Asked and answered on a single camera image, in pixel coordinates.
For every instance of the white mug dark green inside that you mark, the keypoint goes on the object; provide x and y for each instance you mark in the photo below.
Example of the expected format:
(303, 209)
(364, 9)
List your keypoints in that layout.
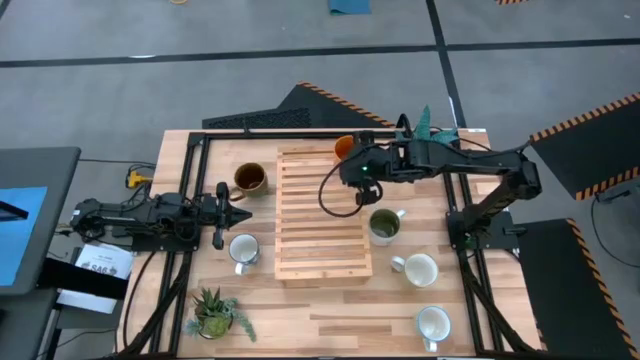
(384, 227)

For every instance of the blue floor mat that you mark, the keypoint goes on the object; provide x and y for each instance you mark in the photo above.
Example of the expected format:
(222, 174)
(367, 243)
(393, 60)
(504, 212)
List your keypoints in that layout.
(349, 6)

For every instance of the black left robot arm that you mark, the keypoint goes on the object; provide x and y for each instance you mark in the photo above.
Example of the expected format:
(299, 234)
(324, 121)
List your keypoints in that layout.
(150, 212)

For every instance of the small succulent in pot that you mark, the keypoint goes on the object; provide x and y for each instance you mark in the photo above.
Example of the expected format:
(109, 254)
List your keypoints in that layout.
(215, 320)

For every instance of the black aluminium table frame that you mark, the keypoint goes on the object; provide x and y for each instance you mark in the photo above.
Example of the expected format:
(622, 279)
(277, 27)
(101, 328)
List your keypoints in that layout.
(260, 135)

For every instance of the black mat hazard stripe edge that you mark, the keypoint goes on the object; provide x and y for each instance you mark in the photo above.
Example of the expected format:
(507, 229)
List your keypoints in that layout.
(590, 150)
(560, 300)
(310, 110)

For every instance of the white blank paper sheet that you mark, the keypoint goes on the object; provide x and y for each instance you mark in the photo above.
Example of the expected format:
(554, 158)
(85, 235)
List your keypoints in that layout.
(85, 301)

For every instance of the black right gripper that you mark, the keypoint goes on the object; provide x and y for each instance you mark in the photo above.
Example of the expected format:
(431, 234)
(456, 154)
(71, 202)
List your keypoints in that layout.
(367, 160)

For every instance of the white mug green tile pattern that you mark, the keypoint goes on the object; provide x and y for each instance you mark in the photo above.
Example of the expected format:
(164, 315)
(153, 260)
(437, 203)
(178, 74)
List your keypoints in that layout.
(421, 270)

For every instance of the wooden slatted rack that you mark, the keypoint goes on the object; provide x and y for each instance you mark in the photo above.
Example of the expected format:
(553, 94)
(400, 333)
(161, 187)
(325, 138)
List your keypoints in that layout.
(320, 250)

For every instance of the grey side desk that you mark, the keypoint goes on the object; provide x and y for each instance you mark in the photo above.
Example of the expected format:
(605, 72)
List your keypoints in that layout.
(55, 210)

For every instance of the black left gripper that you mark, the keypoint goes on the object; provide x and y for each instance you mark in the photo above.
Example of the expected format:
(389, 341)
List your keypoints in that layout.
(220, 215)

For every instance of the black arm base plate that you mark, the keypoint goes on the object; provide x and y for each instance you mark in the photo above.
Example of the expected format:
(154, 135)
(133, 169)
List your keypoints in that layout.
(165, 244)
(502, 235)

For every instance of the blue screen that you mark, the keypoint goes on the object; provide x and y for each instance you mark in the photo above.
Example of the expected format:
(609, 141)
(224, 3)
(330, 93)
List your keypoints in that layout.
(20, 235)

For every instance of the white printed paper sheet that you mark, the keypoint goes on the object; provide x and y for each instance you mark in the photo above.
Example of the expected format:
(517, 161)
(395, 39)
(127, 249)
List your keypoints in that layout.
(105, 260)

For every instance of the teal glazed mug brown inside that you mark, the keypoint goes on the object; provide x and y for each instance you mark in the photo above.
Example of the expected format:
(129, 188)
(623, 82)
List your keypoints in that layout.
(250, 179)

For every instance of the orange mug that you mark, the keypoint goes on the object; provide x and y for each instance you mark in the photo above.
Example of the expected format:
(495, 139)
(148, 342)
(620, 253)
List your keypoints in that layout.
(343, 146)

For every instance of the plain white mug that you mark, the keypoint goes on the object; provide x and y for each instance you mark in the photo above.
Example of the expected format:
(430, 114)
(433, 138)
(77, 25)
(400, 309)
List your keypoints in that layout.
(433, 323)

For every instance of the white mug blue flower print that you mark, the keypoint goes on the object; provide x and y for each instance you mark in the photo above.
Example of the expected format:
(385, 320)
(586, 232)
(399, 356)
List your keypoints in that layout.
(243, 248)

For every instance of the snake plant in white pot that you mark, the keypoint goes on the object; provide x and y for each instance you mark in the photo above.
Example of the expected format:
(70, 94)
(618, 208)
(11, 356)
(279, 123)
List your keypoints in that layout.
(424, 125)

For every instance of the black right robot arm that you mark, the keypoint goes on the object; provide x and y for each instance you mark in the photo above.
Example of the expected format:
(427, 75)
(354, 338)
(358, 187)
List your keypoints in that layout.
(475, 160)

